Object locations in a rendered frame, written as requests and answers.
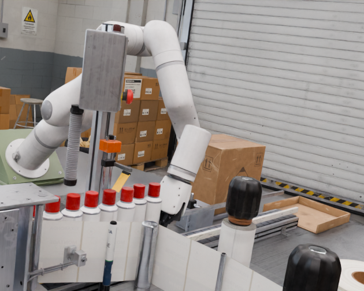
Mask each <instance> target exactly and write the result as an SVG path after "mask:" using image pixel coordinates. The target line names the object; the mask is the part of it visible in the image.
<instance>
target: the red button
mask: <svg viewBox="0 0 364 291"><path fill-rule="evenodd" d="M122 100H124V101H125V102H126V104H127V105H130V104H131V103H132V101H133V92H132V90H131V89H127V92H122Z"/></svg>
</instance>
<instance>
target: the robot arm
mask: <svg viewBox="0 0 364 291"><path fill-rule="evenodd" d="M105 23H106V24H119V25H121V26H124V27H125V31H124V34H125V35H126V37H128V40H129V42H128V47H127V55H133V56H138V57H151V56H153V61H154V65H155V70H156V73H157V77H158V82H159V86H160V89H161V94H162V98H163V100H164V104H165V108H166V111H167V112H168V115H169V118H170V120H171V122H172V125H173V128H174V131H175V134H176V137H177V141H178V145H177V148H176V150H175V153H174V156H173V158H172V161H171V163H170V166H169V167H168V171H167V172H168V173H170V175H167V176H165V177H164V178H163V179H162V181H161V183H160V184H161V189H160V194H159V196H160V198H161V199H162V204H161V213H160V218H159V225H161V226H164V227H167V226H168V224H170V223H171V222H173V221H180V218H181V217H182V216H183V215H184V213H185V210H186V208H187V204H188V201H189V199H190V194H191V189H192V186H191V184H190V181H191V182H194V180H195V177H196V175H197V172H198V170H199V167H200V164H201V163H202V162H203V160H204V158H205V155H206V153H205V152H206V149H207V146H208V144H209V141H210V139H211V133H210V132H208V131H206V130H204V129H202V128H201V127H200V125H199V120H198V116H197V113H196V109H195V105H194V101H193V98H192V93H191V89H190V84H189V81H188V76H187V72H186V68H185V64H184V60H183V55H182V52H181V48H180V43H179V40H178V37H177V33H176V31H175V30H174V28H173V27H172V26H171V25H170V24H169V23H167V22H165V21H161V20H153V21H149V22H148V23H147V24H146V25H145V27H140V26H137V25H132V24H127V23H122V22H118V21H107V22H105ZM81 75H82V73H81V74H80V75H79V76H78V77H77V78H75V79H74V80H72V81H70V82H68V83H66V84H65V85H63V86H62V87H59V88H58V89H57V90H55V91H54V92H52V93H51V94H50V95H49V96H48V97H47V98H46V99H45V100H44V101H43V103H42V106H41V115H42V118H43V119H42V120H41V121H40V122H39V123H38V124H37V126H36V127H35V128H34V129H33V130H32V132H31V133H30V134H29V135H28V136H27V137H26V138H25V139H17V140H14V141H12V142H11V143H10V144H9V145H8V147H7V149H6V152H5V156H6V161H7V163H8V165H9V166H10V168H11V169H12V170H13V171H14V172H15V173H17V174H18V175H20V176H22V177H25V178H30V179H34V178H39V177H41V176H43V175H44V174H45V173H46V172H47V171H48V169H49V157H50V155H51V154H52V153H53V152H54V151H55V150H56V149H57V148H58V147H59V146H60V145H61V144H62V143H63V142H64V141H65V140H66V139H68V136H69V135H68V134H69V127H70V126H69V125H70V124H69V123H70V114H71V112H70V108H71V105H79V99H80V87H81ZM92 115H93V110H84V113H83V116H82V127H81V133H82V132H84V131H86V130H88V129H89V128H91V126H92ZM162 212H163V213H162Z"/></svg>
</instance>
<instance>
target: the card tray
mask: <svg viewBox="0 0 364 291"><path fill-rule="evenodd" d="M294 207H298V212H296V213H293V215H296V216H297V217H298V218H299V220H298V227H300V228H302V229H305V230H308V231H310V232H312V233H315V234H318V233H320V232H324V231H326V230H329V229H331V228H334V227H336V226H339V225H342V224H344V223H347V222H349V220H350V215H351V213H349V212H345V211H342V210H339V209H336V208H333V207H330V206H327V205H325V204H322V203H319V202H315V201H313V200H310V199H307V198H305V197H301V196H295V197H291V198H288V199H283V200H279V201H276V202H271V203H266V204H264V205H263V211H262V212H265V211H269V210H274V209H279V210H286V209H289V208H294Z"/></svg>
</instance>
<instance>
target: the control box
mask: <svg viewBox="0 0 364 291"><path fill-rule="evenodd" d="M128 42H129V40H128V37H126V35H125V34H122V33H114V32H107V31H99V30H94V29H87V30H86V39H85V45H84V57H83V68H82V75H81V87H80V99H79V108H80V109H84V110H94V111H104V112H110V113H117V112H118V111H120V108H121V102H122V92H123V83H124V73H125V63H126V57H127V47H128Z"/></svg>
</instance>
